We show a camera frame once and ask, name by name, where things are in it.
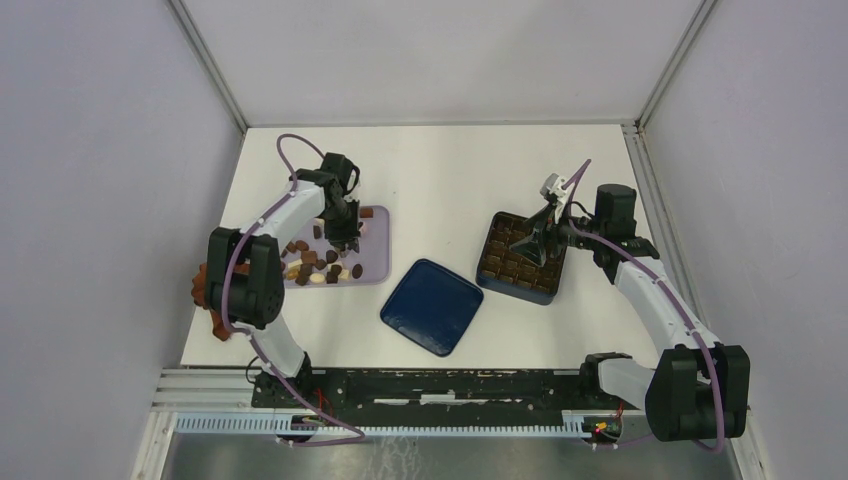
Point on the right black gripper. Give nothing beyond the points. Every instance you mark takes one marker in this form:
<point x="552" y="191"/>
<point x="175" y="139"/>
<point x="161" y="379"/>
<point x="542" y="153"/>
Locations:
<point x="533" y="247"/>

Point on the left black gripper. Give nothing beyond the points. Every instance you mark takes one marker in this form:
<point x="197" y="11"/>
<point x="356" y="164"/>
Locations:
<point x="346" y="235"/>

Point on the pink tongs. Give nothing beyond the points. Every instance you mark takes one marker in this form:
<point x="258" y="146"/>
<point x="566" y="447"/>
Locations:
<point x="352" y="245"/>

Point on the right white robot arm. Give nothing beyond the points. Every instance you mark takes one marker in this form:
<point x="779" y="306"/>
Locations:
<point x="698" y="391"/>

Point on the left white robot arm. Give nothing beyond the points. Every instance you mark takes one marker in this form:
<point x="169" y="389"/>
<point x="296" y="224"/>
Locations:
<point x="244" y="275"/>

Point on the purple chocolate tray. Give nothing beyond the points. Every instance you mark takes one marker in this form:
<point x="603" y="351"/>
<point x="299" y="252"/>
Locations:
<point x="309" y="261"/>

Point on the blue tin chocolate box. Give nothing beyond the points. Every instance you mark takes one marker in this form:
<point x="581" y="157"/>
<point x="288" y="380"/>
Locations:
<point x="503" y="271"/>

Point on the blue tin lid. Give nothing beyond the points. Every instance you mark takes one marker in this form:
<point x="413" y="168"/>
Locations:
<point x="432" y="307"/>

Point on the brown crumpled cloth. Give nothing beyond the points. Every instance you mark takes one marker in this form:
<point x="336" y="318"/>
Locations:
<point x="219" y="331"/>

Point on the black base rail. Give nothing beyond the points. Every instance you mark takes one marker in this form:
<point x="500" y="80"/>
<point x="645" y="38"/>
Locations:
<point x="453" y="398"/>

